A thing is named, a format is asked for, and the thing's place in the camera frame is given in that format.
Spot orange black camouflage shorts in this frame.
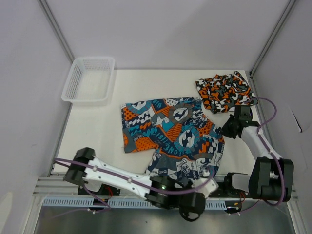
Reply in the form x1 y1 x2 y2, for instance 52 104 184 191
195 71 257 114

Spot blue patterned shorts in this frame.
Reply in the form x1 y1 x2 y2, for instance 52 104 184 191
121 97 225 182

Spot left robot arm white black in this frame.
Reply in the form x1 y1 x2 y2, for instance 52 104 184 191
63 147 218 222

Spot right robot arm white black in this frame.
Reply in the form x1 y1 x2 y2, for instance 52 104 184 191
221 106 294 206

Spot white plastic basket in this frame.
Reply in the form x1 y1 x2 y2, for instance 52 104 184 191
61 56 116 106

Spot right aluminium side rail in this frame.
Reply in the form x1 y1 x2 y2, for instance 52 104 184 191
247 72 285 181

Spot aluminium side rail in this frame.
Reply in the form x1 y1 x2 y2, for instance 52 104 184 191
47 103 73 177
247 72 285 181

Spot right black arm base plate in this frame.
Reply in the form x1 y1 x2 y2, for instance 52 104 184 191
209 182 251 198

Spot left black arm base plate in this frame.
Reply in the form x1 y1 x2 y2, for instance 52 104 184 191
78 184 120 196

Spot right aluminium corner post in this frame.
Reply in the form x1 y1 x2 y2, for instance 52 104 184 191
249 0 299 75

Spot aluminium corner post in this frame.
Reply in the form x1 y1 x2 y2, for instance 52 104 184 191
38 0 75 63
249 0 299 75

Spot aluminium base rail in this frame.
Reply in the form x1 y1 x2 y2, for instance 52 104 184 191
33 173 298 202

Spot white slotted cable duct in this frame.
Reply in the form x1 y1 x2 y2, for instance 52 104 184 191
42 197 227 210

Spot left aluminium side rail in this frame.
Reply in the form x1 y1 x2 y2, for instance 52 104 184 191
47 103 73 177

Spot left aluminium corner post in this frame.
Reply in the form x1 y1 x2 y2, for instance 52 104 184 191
38 0 75 63

